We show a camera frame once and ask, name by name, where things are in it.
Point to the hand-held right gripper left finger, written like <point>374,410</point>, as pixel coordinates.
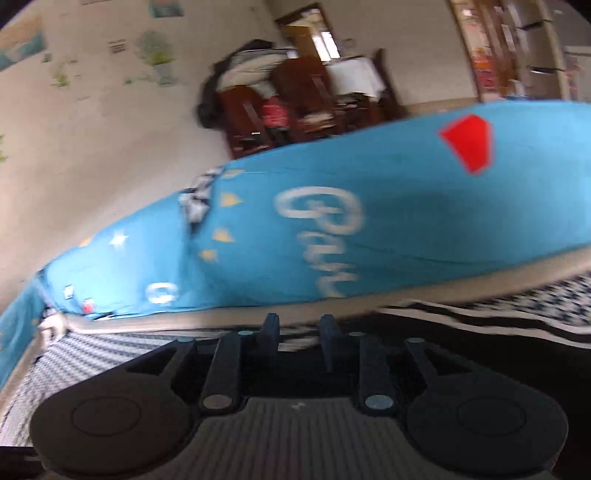
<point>270,344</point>

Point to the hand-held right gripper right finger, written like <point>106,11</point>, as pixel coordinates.
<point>330,344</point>

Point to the black t-shirt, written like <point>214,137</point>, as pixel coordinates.
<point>508,364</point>

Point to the pile of clothes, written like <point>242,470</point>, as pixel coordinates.
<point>244,64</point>

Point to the blue printed sofa cover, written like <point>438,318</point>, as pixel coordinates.
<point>406,221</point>

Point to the houndstooth sofa seat cover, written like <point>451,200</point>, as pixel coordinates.
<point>83,360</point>

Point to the wooden chair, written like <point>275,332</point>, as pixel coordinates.
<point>242,120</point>
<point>300,87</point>
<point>388,92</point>

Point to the red patterned cloth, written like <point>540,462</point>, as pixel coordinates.
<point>274,113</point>

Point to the table with white cloth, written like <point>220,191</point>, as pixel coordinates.
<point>353,76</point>

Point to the brown interior doorway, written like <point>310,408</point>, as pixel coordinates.
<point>304,32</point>

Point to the silver refrigerator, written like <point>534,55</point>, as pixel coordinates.
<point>538,46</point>

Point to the potted plant wall sticker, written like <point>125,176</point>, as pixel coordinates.
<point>159,55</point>

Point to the wooden door frame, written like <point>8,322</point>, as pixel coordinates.
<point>480,55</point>

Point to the blue wall sticker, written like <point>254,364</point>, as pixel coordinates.
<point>21,46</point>

